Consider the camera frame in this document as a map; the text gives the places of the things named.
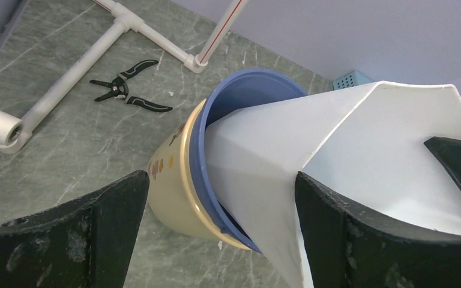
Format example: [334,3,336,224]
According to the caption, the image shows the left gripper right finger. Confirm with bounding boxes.
[295,172,461,287]

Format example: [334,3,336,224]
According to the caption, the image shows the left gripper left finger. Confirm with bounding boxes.
[0,170,149,287]

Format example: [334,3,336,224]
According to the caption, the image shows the translucent white bucket liner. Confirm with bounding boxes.
[205,81,461,287]

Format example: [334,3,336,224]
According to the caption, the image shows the light blue perforated basket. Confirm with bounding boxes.
[333,70,372,90]

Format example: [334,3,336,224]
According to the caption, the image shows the blue bucket rim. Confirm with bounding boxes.
[188,67,308,252]

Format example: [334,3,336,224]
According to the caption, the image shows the beige bucket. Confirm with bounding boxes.
[147,100,249,250]

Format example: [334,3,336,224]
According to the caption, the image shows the black pliers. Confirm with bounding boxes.
[89,59,173,113]

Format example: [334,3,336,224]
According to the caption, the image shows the white PVC pipe frame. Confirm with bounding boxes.
[0,1,247,154]

